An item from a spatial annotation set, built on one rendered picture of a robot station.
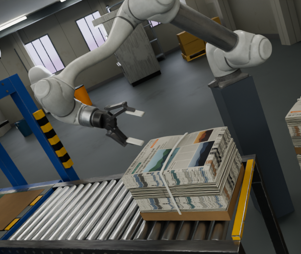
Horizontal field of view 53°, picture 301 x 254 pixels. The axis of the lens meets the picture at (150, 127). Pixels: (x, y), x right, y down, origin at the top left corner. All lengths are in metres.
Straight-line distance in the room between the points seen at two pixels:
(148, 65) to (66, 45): 3.92
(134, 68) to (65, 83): 7.09
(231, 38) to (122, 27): 0.53
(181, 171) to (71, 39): 10.37
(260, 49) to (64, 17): 10.02
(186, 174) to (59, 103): 0.53
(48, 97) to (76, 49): 10.12
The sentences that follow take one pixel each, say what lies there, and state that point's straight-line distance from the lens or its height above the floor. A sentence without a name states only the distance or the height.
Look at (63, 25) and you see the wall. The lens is 11.27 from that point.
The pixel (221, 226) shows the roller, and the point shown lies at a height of 0.80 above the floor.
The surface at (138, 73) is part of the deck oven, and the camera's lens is 8.27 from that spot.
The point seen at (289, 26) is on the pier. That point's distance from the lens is 6.26.
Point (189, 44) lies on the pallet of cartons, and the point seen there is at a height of 0.41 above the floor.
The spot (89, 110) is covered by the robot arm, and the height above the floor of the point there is 1.29.
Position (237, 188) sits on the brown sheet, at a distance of 1.20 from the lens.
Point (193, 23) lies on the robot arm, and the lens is 1.42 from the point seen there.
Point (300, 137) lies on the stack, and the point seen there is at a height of 0.71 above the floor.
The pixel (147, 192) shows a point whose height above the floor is 0.95.
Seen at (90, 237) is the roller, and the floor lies 0.80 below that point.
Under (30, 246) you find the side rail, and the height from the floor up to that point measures 0.80.
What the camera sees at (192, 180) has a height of 0.99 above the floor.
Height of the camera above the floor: 1.53
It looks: 19 degrees down
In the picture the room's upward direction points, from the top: 25 degrees counter-clockwise
